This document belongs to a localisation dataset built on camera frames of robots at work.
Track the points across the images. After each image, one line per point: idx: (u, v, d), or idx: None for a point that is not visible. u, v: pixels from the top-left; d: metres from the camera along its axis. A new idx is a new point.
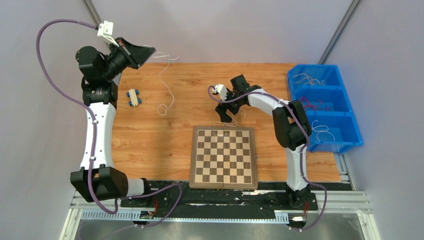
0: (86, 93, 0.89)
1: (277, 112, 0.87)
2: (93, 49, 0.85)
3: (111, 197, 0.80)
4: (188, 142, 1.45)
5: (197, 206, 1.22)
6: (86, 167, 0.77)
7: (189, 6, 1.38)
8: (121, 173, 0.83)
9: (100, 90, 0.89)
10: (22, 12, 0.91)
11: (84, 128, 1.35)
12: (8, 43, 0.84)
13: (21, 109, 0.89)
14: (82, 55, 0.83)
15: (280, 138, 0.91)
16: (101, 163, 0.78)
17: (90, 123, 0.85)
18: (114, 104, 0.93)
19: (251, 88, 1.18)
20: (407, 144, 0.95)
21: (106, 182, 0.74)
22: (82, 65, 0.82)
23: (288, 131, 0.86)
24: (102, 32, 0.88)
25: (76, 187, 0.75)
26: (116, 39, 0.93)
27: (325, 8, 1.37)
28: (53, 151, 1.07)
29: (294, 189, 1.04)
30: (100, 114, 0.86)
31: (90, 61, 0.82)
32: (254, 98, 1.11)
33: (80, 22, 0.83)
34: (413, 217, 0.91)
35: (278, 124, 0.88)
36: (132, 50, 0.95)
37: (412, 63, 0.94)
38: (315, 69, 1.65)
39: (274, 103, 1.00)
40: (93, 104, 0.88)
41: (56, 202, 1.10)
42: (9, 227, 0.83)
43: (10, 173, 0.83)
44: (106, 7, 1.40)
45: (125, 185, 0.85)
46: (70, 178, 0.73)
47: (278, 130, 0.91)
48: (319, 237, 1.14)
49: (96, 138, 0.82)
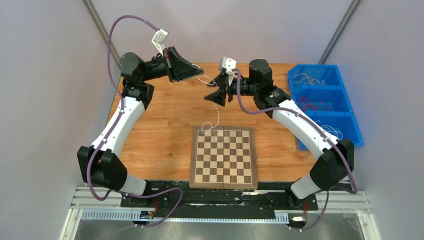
0: (126, 89, 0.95)
1: (324, 157, 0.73)
2: (135, 57, 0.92)
3: (104, 185, 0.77)
4: (188, 142, 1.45)
5: (198, 206, 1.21)
6: (95, 146, 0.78)
7: (191, 6, 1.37)
8: (123, 167, 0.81)
9: (138, 90, 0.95)
10: (23, 10, 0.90)
11: (86, 127, 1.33)
12: (10, 40, 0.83)
13: (24, 108, 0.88)
14: (125, 62, 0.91)
15: (318, 180, 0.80)
16: (108, 147, 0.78)
17: (117, 111, 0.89)
18: (146, 105, 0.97)
19: (277, 96, 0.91)
20: (410, 145, 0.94)
21: (104, 167, 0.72)
22: (123, 71, 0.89)
23: (332, 177, 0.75)
24: (154, 41, 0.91)
25: (79, 163, 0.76)
26: (164, 50, 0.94)
27: (327, 7, 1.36)
28: (56, 152, 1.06)
29: (298, 197, 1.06)
30: (129, 107, 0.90)
31: (130, 70, 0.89)
32: (286, 116, 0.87)
33: (142, 20, 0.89)
34: (414, 217, 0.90)
35: (322, 169, 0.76)
36: (175, 63, 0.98)
37: (412, 63, 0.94)
38: (315, 69, 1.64)
39: (319, 139, 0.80)
40: (128, 97, 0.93)
41: (56, 202, 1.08)
42: (10, 228, 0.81)
43: (11, 173, 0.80)
44: (106, 8, 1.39)
45: (123, 181, 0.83)
46: (78, 151, 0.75)
47: (318, 173, 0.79)
48: (318, 237, 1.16)
49: (115, 125, 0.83)
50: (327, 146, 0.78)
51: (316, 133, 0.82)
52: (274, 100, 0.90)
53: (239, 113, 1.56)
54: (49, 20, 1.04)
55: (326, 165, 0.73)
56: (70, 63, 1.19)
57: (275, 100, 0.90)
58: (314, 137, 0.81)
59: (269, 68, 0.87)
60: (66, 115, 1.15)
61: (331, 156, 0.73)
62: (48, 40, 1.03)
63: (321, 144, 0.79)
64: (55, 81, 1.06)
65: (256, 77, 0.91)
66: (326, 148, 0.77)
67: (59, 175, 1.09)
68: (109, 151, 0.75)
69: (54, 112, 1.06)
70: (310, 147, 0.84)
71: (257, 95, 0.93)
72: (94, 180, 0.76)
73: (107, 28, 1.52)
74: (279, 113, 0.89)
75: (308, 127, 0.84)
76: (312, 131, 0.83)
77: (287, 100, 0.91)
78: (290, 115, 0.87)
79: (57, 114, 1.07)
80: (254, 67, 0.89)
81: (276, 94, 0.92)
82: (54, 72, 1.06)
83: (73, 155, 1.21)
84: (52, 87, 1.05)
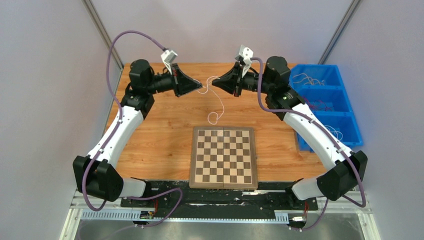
0: (125, 97, 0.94)
1: (336, 170, 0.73)
2: (146, 64, 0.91)
3: (99, 196, 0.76)
4: (188, 142, 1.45)
5: (197, 206, 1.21)
6: (91, 156, 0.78)
7: (191, 6, 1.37)
8: (119, 178, 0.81)
9: (138, 99, 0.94)
10: (24, 11, 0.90)
11: (86, 127, 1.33)
12: (10, 41, 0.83)
13: (23, 109, 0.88)
14: (136, 66, 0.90)
15: (325, 191, 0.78)
16: (105, 158, 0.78)
17: (115, 120, 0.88)
18: (145, 114, 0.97)
19: (290, 99, 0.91)
20: (410, 145, 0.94)
21: (100, 178, 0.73)
22: (131, 74, 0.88)
23: (341, 190, 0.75)
24: (165, 58, 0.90)
25: (75, 174, 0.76)
26: (173, 68, 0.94)
27: (327, 7, 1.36)
28: (56, 152, 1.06)
29: (298, 198, 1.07)
30: (127, 116, 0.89)
31: (139, 74, 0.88)
32: (300, 123, 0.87)
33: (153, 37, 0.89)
34: (415, 218, 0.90)
35: (331, 181, 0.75)
36: (182, 80, 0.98)
37: (412, 63, 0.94)
38: (315, 69, 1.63)
39: (332, 149, 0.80)
40: (126, 107, 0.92)
41: (56, 203, 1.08)
42: (10, 229, 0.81)
43: (11, 174, 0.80)
44: (106, 8, 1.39)
45: (119, 191, 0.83)
46: (73, 162, 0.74)
47: (324, 183, 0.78)
48: (318, 237, 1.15)
49: (112, 136, 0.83)
50: (340, 159, 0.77)
51: (330, 143, 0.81)
52: (285, 102, 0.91)
53: (239, 113, 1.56)
54: (49, 20, 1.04)
55: (337, 177, 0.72)
56: (70, 63, 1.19)
57: (287, 103, 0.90)
58: (328, 147, 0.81)
59: (287, 68, 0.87)
60: (66, 115, 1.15)
61: (343, 170, 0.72)
62: (48, 40, 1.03)
63: (333, 156, 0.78)
64: (55, 81, 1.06)
65: (271, 76, 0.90)
66: (339, 160, 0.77)
67: (58, 175, 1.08)
68: (105, 162, 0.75)
69: (55, 111, 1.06)
70: (322, 156, 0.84)
71: (270, 96, 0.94)
72: (90, 190, 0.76)
73: (107, 28, 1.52)
74: (291, 115, 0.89)
75: (322, 136, 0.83)
76: (325, 140, 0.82)
77: (301, 103, 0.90)
78: (303, 121, 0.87)
79: (57, 114, 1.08)
80: (269, 64, 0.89)
81: (290, 95, 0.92)
82: (54, 72, 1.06)
83: (73, 156, 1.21)
84: (52, 87, 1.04)
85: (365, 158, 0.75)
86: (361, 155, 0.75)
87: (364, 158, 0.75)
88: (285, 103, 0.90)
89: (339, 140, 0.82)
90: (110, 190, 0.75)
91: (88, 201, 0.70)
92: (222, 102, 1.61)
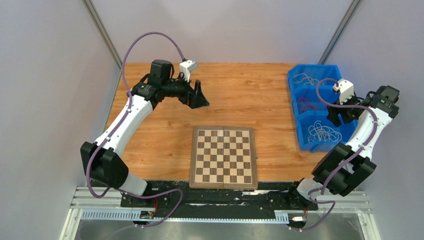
0: (136, 86, 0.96)
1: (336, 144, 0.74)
2: (167, 62, 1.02)
3: (103, 182, 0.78)
4: (188, 142, 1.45)
5: (198, 206, 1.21)
6: (98, 144, 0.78)
7: (191, 6, 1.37)
8: (124, 166, 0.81)
9: (148, 89, 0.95)
10: (23, 11, 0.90)
11: (85, 127, 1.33)
12: (9, 41, 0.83)
13: (22, 110, 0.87)
14: (158, 61, 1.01)
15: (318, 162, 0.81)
16: (111, 146, 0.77)
17: (124, 110, 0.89)
18: (153, 105, 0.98)
19: (387, 106, 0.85)
20: (411, 145, 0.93)
21: (105, 166, 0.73)
22: (154, 64, 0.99)
23: (325, 166, 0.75)
24: (187, 65, 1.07)
25: (82, 157, 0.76)
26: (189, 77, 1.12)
27: (327, 7, 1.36)
28: (55, 152, 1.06)
29: (298, 189, 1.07)
30: (136, 106, 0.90)
31: (161, 66, 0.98)
32: (365, 116, 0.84)
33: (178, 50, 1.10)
34: (416, 219, 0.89)
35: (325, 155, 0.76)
36: (196, 94, 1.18)
37: (412, 63, 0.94)
38: (315, 69, 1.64)
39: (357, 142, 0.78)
40: (136, 96, 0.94)
41: (56, 203, 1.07)
42: (9, 229, 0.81)
43: (10, 174, 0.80)
44: (106, 7, 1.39)
45: (123, 179, 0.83)
46: (82, 145, 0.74)
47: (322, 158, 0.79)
48: (318, 237, 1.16)
49: (120, 124, 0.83)
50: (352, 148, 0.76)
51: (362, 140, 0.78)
52: (378, 104, 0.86)
53: (239, 113, 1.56)
54: (49, 20, 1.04)
55: (333, 150, 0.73)
56: (69, 63, 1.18)
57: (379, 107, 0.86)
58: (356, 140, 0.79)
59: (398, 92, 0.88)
60: (66, 116, 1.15)
61: (341, 152, 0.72)
62: (47, 40, 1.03)
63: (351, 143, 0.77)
64: (54, 80, 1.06)
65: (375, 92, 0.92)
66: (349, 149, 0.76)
67: (58, 175, 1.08)
68: (111, 150, 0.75)
69: (54, 111, 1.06)
70: None
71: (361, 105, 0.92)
72: (95, 176, 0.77)
73: (108, 28, 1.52)
74: (373, 109, 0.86)
75: (367, 130, 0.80)
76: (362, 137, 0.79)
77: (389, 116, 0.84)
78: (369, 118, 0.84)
79: (57, 115, 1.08)
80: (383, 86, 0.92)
81: (388, 103, 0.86)
82: (53, 72, 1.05)
83: (73, 155, 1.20)
84: (51, 86, 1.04)
85: (369, 171, 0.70)
86: (370, 164, 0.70)
87: (369, 171, 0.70)
88: (377, 104, 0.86)
89: (372, 147, 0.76)
90: (114, 178, 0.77)
91: (90, 187, 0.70)
92: (222, 102, 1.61)
